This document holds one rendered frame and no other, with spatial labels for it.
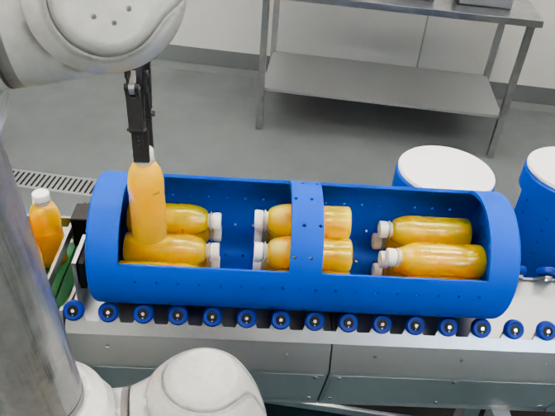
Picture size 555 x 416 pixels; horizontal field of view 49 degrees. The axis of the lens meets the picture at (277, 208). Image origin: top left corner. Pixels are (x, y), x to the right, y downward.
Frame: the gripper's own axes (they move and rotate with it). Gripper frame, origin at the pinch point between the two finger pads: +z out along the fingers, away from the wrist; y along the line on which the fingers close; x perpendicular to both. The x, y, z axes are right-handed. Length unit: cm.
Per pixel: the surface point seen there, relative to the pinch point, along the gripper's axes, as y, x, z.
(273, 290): -8.9, -26.1, 28.5
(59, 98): 282, 112, 134
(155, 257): 1.6, -0.6, 30.1
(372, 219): 19, -50, 30
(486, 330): -6, -74, 41
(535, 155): 61, -107, 33
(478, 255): -2, -69, 23
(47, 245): 15, 28, 39
